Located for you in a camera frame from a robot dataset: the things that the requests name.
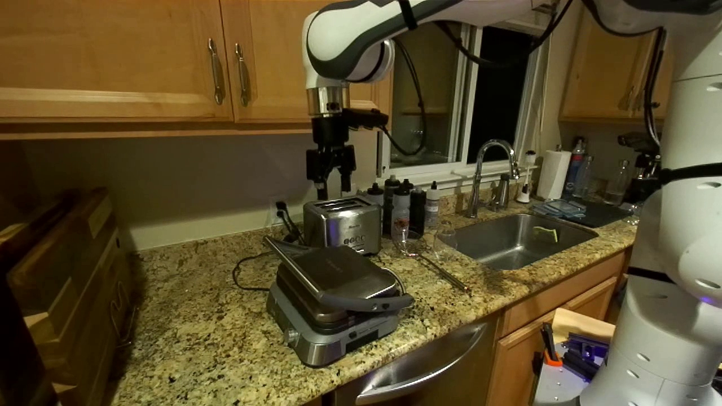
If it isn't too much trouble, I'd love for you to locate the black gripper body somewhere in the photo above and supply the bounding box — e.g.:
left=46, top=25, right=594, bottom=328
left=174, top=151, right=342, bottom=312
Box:
left=304, top=110, right=358, bottom=183

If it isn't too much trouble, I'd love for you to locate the stainless steel panini press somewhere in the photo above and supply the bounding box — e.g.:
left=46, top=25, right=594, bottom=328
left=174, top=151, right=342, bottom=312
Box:
left=263, top=236, right=418, bottom=371

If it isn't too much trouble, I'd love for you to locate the stainless steel pop-up toaster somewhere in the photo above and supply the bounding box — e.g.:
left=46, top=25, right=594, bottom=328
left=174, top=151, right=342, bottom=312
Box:
left=300, top=196, right=383, bottom=260

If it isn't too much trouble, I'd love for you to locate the black power plug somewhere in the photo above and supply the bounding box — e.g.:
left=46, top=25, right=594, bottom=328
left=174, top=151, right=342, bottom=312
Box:
left=273, top=200, right=300, bottom=245

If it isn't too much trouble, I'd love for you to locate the grey bottle white label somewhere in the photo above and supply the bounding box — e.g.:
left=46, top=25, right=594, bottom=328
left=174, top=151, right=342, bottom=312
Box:
left=423, top=178, right=441, bottom=232

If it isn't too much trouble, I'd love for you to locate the chrome kitchen faucet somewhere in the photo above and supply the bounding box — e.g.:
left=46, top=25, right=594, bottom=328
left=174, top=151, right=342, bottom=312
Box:
left=463, top=139, right=524, bottom=220

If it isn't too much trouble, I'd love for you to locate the silver metal rod utensil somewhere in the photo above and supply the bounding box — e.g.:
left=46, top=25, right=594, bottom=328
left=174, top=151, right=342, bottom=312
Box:
left=414, top=253, right=474, bottom=298

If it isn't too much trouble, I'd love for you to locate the white framed window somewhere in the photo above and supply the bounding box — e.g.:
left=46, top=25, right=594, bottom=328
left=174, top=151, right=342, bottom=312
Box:
left=377, top=21, right=546, bottom=181

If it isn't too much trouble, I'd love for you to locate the stainless steel sink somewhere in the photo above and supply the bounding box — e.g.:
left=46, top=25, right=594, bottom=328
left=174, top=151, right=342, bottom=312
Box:
left=437, top=210, right=603, bottom=274

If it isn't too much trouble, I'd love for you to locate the white soap dispenser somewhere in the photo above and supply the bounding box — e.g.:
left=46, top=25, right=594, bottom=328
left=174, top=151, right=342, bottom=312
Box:
left=517, top=150, right=541, bottom=207

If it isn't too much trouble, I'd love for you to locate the white paper towel roll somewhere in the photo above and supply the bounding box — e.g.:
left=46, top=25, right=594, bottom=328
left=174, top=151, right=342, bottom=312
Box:
left=534, top=147, right=574, bottom=204

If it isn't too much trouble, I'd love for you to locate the stainless steel dishwasher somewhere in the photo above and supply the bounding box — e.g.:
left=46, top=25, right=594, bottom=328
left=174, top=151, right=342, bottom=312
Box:
left=330, top=313, right=500, bottom=406

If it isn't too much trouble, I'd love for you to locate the blue spray bottle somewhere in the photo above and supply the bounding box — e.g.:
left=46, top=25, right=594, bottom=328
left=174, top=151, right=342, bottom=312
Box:
left=563, top=136, right=595, bottom=200

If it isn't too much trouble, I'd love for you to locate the dark dish drying mat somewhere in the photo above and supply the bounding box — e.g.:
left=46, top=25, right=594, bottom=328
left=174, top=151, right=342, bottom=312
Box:
left=527, top=196, right=636, bottom=231

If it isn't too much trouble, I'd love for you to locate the wooden upper cabinet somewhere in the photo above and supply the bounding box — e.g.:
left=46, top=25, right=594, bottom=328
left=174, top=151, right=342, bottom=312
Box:
left=0, top=0, right=394, bottom=142
left=556, top=7, right=677, bottom=126

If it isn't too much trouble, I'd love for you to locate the wooden sink base cabinet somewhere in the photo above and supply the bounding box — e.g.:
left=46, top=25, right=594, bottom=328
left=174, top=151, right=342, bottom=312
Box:
left=485, top=247, right=633, bottom=406

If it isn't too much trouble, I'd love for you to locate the black orange clamp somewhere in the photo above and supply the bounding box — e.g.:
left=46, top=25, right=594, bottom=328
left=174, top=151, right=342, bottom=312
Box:
left=539, top=322, right=563, bottom=371

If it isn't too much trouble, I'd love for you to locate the light wooden board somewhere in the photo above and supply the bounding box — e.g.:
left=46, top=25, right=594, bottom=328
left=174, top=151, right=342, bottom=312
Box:
left=551, top=306, right=619, bottom=344

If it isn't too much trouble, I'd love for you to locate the dark wooden box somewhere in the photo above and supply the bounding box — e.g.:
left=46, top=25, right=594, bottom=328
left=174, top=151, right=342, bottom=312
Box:
left=0, top=188, right=141, bottom=406

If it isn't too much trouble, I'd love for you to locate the metal robot mounting plate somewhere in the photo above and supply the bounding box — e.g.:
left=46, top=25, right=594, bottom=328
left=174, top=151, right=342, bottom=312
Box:
left=531, top=364, right=595, bottom=406

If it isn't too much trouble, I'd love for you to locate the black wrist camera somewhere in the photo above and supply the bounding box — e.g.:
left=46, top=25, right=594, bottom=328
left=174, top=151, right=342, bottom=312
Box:
left=342, top=108, right=390, bottom=131

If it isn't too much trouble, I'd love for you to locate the metal cabinet door handle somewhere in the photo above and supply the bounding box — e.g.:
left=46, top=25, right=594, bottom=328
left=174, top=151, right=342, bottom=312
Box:
left=229, top=41, right=254, bottom=108
left=204, top=39, right=228, bottom=107

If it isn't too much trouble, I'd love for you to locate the black panini press cord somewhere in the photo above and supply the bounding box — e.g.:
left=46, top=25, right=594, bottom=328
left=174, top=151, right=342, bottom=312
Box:
left=229, top=250, right=281, bottom=295

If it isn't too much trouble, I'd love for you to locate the silver dishwasher handle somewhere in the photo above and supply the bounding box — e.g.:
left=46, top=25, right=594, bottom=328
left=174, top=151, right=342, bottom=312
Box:
left=357, top=322, right=492, bottom=401

